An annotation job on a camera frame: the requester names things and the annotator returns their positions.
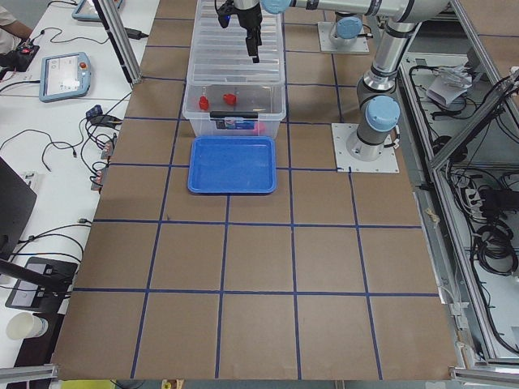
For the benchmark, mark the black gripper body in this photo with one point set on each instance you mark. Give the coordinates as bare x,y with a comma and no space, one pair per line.
249,19

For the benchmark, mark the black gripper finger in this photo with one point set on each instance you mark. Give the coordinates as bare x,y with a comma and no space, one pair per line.
253,42

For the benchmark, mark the clear plastic box lid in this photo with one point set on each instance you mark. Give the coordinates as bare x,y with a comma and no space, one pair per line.
219,55

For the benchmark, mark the red block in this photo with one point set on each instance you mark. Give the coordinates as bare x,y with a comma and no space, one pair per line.
230,99
203,103

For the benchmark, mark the clear plastic storage box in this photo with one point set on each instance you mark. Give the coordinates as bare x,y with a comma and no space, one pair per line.
234,109

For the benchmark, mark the red block upright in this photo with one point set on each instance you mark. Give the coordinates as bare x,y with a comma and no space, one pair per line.
203,103

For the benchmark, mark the blue plastic tray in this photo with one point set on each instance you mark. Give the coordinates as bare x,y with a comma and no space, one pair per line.
243,165

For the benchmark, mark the black power adapter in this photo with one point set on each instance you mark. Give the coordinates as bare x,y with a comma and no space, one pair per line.
135,34

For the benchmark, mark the teach pendant tablet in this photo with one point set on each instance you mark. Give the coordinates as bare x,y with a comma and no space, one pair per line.
85,12
64,76

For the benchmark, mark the white power strip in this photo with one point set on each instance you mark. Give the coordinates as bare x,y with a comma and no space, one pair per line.
473,202

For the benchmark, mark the black monitor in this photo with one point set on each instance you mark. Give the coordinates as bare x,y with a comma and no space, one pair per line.
17,202

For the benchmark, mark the white paper cup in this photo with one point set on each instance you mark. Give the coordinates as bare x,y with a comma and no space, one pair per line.
26,326

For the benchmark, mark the black box latch handle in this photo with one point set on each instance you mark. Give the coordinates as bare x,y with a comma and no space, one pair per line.
233,114

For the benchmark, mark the aluminium frame post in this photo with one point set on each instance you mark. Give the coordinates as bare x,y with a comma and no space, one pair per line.
112,23

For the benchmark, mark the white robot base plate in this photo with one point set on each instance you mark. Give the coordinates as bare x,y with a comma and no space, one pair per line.
354,156

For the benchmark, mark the aluminium diagonal frame bar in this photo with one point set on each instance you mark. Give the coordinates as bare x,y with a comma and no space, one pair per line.
499,94

